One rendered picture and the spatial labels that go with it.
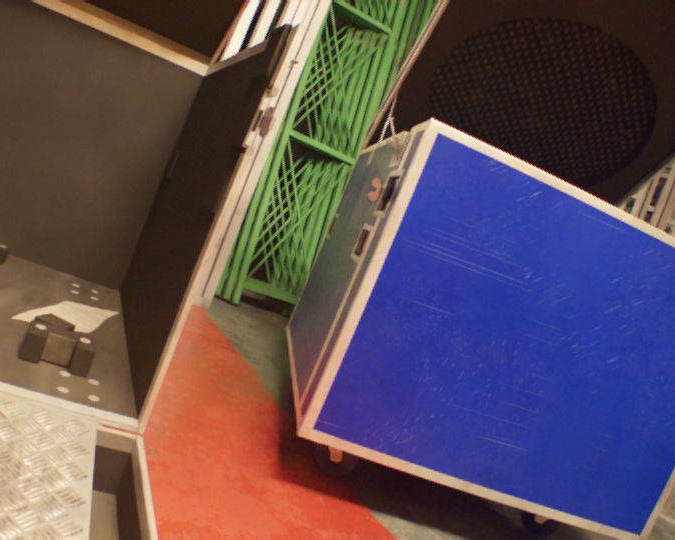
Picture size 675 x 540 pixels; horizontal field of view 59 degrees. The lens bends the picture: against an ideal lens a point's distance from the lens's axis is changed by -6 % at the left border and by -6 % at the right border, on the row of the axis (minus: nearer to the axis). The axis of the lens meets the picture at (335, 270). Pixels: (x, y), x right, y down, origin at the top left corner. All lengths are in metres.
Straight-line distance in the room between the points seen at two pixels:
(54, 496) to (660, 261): 1.44
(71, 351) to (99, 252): 0.80
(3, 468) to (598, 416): 1.35
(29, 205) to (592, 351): 1.67
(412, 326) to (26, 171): 1.26
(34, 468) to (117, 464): 0.23
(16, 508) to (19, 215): 1.27
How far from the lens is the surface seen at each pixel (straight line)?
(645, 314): 1.71
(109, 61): 2.07
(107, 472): 1.23
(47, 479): 1.04
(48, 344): 1.34
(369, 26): 4.28
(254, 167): 3.15
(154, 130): 2.06
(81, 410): 1.20
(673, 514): 3.25
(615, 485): 1.83
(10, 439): 1.09
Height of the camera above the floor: 0.67
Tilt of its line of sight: 4 degrees down
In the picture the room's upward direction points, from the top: 23 degrees clockwise
